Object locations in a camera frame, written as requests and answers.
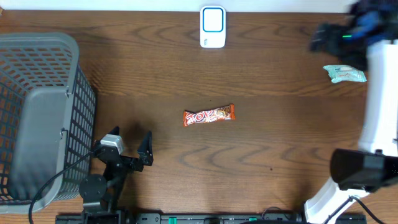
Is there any mint green wipes packet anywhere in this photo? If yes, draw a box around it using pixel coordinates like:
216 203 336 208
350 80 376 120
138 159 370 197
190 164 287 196
323 65 367 83

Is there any red chocolate bar wrapper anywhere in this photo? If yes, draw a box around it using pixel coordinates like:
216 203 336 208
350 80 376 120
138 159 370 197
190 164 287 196
183 104 236 127

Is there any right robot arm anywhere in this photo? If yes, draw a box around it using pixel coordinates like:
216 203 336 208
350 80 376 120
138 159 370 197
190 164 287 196
257 1 397 223

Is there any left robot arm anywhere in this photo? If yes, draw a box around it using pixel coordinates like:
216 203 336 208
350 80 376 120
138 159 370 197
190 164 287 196
79 127 154 223

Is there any white barcode scanner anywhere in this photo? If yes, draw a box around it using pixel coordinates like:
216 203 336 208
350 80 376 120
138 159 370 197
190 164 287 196
200 6 226 49

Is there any grey plastic mesh basket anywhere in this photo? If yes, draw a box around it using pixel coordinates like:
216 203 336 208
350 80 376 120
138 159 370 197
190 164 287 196
1 33 96 214

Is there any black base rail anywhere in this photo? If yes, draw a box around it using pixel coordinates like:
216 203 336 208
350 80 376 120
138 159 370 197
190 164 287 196
55 212 368 224

